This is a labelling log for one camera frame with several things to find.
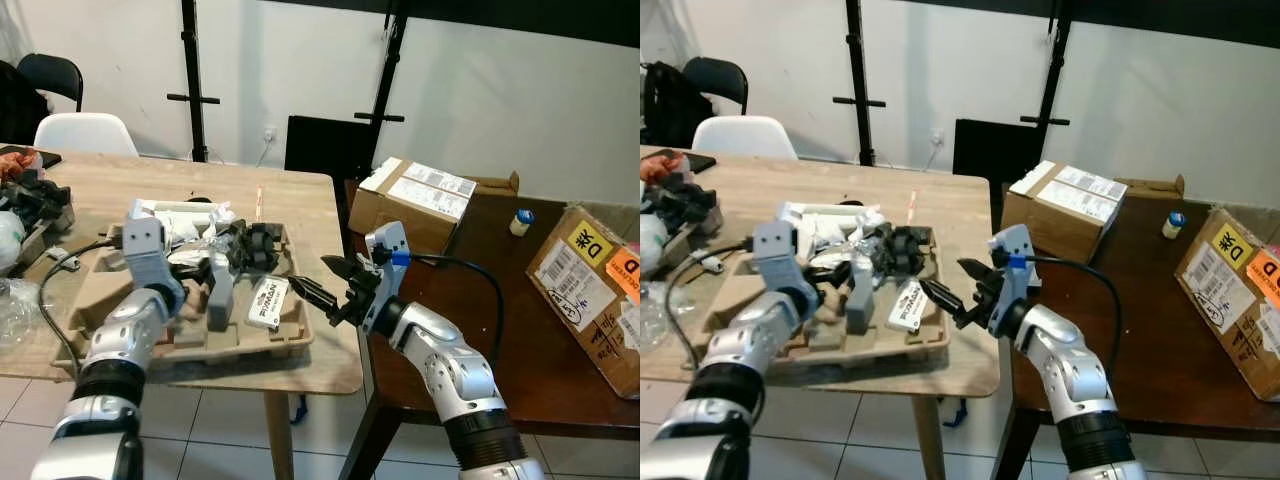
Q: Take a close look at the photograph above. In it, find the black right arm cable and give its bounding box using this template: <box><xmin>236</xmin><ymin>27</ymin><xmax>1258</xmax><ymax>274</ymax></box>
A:
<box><xmin>398</xmin><ymin>253</ymin><xmax>507</xmax><ymax>366</ymax></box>
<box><xmin>1028</xmin><ymin>254</ymin><xmax>1125</xmax><ymax>373</ymax></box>

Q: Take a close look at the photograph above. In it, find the black backpack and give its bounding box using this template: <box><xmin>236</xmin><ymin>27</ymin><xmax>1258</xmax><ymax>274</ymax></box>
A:
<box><xmin>0</xmin><ymin>59</ymin><xmax>50</xmax><ymax>147</ymax></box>
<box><xmin>640</xmin><ymin>61</ymin><xmax>717</xmax><ymax>150</ymax></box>

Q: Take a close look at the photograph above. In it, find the black machine part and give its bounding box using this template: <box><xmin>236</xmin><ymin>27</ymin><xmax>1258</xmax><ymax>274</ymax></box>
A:
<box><xmin>872</xmin><ymin>224</ymin><xmax>928</xmax><ymax>278</ymax></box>
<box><xmin>232</xmin><ymin>221</ymin><xmax>283</xmax><ymax>274</ymax></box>

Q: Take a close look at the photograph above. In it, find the brown pulp packaging tray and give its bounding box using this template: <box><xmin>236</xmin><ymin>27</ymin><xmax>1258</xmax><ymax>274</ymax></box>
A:
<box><xmin>50</xmin><ymin>221</ymin><xmax>317</xmax><ymax>379</ymax></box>
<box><xmin>680</xmin><ymin>224</ymin><xmax>953</xmax><ymax>379</ymax></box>

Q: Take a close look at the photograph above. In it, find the black stand pole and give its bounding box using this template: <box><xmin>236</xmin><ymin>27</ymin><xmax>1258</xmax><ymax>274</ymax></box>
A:
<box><xmin>166</xmin><ymin>0</ymin><xmax>222</xmax><ymax>163</ymax></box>
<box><xmin>832</xmin><ymin>0</ymin><xmax>888</xmax><ymax>167</ymax></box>
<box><xmin>353</xmin><ymin>0</ymin><xmax>412</xmax><ymax>143</ymax></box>
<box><xmin>1019</xmin><ymin>0</ymin><xmax>1075</xmax><ymax>147</ymax></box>

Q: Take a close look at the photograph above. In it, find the grey plastic bracket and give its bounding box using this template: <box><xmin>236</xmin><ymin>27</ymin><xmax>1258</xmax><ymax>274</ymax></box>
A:
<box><xmin>207</xmin><ymin>254</ymin><xmax>238</xmax><ymax>333</ymax></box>
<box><xmin>844</xmin><ymin>256</ymin><xmax>878</xmax><ymax>336</ymax></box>

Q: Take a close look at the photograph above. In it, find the crumpled white plastic wrapping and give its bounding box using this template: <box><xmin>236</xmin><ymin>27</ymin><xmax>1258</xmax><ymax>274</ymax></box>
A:
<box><xmin>778</xmin><ymin>200</ymin><xmax>885</xmax><ymax>257</ymax></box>
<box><xmin>138</xmin><ymin>197</ymin><xmax>239</xmax><ymax>253</ymax></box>

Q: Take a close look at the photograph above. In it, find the cardboard box with white labels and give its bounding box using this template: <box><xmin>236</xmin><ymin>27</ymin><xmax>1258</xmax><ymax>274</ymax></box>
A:
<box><xmin>347</xmin><ymin>156</ymin><xmax>522</xmax><ymax>257</ymax></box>
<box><xmin>1001</xmin><ymin>159</ymin><xmax>1187</xmax><ymax>264</ymax></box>

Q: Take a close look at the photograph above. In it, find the black chair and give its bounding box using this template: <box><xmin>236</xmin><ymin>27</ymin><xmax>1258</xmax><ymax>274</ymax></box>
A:
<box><xmin>15</xmin><ymin>52</ymin><xmax>85</xmax><ymax>113</ymax></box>
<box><xmin>683</xmin><ymin>56</ymin><xmax>750</xmax><ymax>117</ymax></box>

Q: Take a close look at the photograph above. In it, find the clear plastic bag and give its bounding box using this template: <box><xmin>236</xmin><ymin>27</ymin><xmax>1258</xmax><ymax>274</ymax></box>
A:
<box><xmin>640</xmin><ymin>298</ymin><xmax>685</xmax><ymax>355</ymax></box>
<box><xmin>0</xmin><ymin>278</ymin><xmax>49</xmax><ymax>353</ymax></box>

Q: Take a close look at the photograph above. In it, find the tray with black parts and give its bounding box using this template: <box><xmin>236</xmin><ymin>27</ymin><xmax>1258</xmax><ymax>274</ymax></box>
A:
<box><xmin>640</xmin><ymin>172</ymin><xmax>719</xmax><ymax>259</ymax></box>
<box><xmin>0</xmin><ymin>168</ymin><xmax>77</xmax><ymax>263</ymax></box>

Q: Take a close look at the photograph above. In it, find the light wooden table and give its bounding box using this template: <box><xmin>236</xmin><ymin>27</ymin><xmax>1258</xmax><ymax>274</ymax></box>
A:
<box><xmin>640</xmin><ymin>144</ymin><xmax>1003</xmax><ymax>480</ymax></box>
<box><xmin>0</xmin><ymin>148</ymin><xmax>367</xmax><ymax>480</ymax></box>

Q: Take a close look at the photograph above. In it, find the black cable with white plug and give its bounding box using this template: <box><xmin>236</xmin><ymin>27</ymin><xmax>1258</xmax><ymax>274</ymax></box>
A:
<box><xmin>664</xmin><ymin>238</ymin><xmax>753</xmax><ymax>313</ymax></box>
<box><xmin>38</xmin><ymin>236</ymin><xmax>125</xmax><ymax>377</ymax></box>

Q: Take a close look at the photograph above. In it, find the cardboard box with yellow label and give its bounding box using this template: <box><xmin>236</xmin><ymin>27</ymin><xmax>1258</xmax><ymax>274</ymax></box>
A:
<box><xmin>1174</xmin><ymin>206</ymin><xmax>1280</xmax><ymax>402</ymax></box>
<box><xmin>526</xmin><ymin>204</ymin><xmax>641</xmax><ymax>400</ymax></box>

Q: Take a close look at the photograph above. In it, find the white printed label packet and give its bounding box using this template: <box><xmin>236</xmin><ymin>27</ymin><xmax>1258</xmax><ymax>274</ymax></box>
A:
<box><xmin>247</xmin><ymin>275</ymin><xmax>292</xmax><ymax>328</ymax></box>
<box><xmin>887</xmin><ymin>279</ymin><xmax>932</xmax><ymax>333</ymax></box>

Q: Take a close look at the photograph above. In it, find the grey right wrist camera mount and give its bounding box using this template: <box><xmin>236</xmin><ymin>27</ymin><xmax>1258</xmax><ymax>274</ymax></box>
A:
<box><xmin>988</xmin><ymin>224</ymin><xmax>1042</xmax><ymax>335</ymax></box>
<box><xmin>363</xmin><ymin>221</ymin><xmax>412</xmax><ymax>334</ymax></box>

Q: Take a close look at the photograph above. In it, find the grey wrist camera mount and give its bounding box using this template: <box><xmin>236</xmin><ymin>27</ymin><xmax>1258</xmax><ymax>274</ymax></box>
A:
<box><xmin>121</xmin><ymin>200</ymin><xmax>187</xmax><ymax>313</ymax></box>
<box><xmin>988</xmin><ymin>224</ymin><xmax>1042</xmax><ymax>335</ymax></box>
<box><xmin>363</xmin><ymin>221</ymin><xmax>412</xmax><ymax>334</ymax></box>
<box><xmin>751</xmin><ymin>219</ymin><xmax>817</xmax><ymax>303</ymax></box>

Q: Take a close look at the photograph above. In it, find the white plastic chair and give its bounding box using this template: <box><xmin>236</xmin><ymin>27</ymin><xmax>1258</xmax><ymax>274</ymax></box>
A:
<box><xmin>33</xmin><ymin>111</ymin><xmax>140</xmax><ymax>158</ymax></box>
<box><xmin>691</xmin><ymin>115</ymin><xmax>799</xmax><ymax>162</ymax></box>

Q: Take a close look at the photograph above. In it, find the dark brown table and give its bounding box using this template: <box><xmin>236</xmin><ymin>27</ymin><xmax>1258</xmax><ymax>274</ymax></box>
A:
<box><xmin>992</xmin><ymin>182</ymin><xmax>1280</xmax><ymax>480</ymax></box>
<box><xmin>338</xmin><ymin>178</ymin><xmax>641</xmax><ymax>480</ymax></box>

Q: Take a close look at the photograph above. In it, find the orange red packet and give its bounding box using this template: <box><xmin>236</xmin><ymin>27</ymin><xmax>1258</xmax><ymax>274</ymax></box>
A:
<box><xmin>0</xmin><ymin>152</ymin><xmax>43</xmax><ymax>183</ymax></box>
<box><xmin>640</xmin><ymin>151</ymin><xmax>693</xmax><ymax>187</ymax></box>

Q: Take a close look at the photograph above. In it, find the black flat panel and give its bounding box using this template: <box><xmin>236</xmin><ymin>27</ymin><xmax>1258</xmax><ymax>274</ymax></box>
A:
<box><xmin>284</xmin><ymin>114</ymin><xmax>378</xmax><ymax>183</ymax></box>
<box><xmin>952</xmin><ymin>118</ymin><xmax>1042</xmax><ymax>187</ymax></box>

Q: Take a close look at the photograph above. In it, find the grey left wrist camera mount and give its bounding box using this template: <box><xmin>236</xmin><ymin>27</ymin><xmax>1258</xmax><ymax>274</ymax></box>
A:
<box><xmin>121</xmin><ymin>200</ymin><xmax>187</xmax><ymax>313</ymax></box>
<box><xmin>751</xmin><ymin>219</ymin><xmax>817</xmax><ymax>303</ymax></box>

